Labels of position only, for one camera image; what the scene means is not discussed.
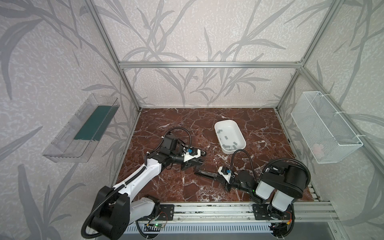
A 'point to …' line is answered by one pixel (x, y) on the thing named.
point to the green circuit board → (158, 225)
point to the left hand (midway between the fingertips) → (200, 154)
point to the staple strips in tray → (224, 145)
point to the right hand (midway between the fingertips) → (216, 171)
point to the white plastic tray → (230, 137)
